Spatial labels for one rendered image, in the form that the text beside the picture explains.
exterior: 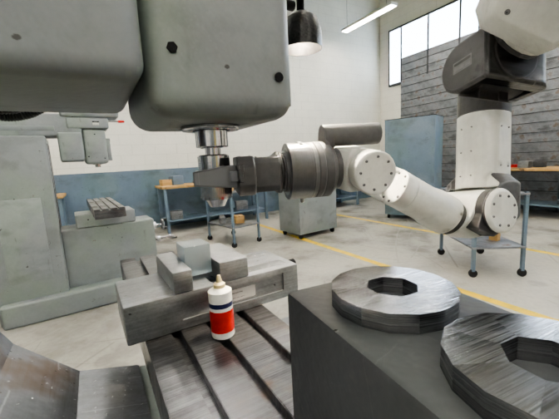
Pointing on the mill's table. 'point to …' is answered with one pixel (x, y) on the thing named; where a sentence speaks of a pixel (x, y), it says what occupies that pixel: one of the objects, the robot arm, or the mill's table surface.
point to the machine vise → (195, 294)
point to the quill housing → (211, 63)
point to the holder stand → (417, 352)
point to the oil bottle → (221, 310)
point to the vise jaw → (227, 263)
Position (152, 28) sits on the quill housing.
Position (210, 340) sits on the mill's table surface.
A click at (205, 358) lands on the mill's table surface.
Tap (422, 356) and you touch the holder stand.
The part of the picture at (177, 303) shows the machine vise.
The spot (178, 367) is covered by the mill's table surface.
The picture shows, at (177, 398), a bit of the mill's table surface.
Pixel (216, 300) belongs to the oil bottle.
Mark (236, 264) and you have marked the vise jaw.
